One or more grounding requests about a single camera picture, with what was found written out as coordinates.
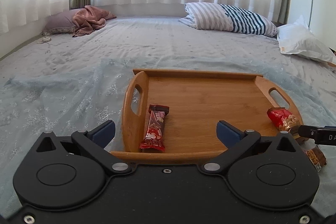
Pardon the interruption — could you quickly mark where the striped grey navy pillow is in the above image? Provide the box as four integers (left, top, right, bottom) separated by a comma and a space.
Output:
179, 2, 277, 38

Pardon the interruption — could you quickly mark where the pink crumpled blanket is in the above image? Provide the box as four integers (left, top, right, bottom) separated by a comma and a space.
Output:
72, 5, 117, 37

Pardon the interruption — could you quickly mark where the brown almond chocolate bar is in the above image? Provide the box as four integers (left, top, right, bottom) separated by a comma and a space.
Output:
304, 145, 327, 172

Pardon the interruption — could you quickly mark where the red-brown wafer bar wrapper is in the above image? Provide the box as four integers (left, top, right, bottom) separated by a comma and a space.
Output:
139, 105, 169, 152

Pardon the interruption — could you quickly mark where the white pillow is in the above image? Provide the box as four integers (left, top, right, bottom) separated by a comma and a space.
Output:
277, 15, 335, 67

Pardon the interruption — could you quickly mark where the wooden bamboo serving tray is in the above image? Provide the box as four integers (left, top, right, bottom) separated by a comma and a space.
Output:
114, 68, 300, 164

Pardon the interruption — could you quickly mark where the red gold peanut packet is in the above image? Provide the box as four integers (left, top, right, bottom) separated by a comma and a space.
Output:
266, 107, 308, 144

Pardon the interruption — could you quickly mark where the purple pillow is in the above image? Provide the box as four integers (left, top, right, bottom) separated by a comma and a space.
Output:
43, 9, 81, 35

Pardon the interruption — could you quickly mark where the light blue snowflake cloth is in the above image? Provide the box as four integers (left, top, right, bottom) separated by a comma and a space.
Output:
1, 56, 335, 217

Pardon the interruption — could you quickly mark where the small object near pillow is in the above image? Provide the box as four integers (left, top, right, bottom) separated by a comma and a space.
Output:
37, 36, 52, 44

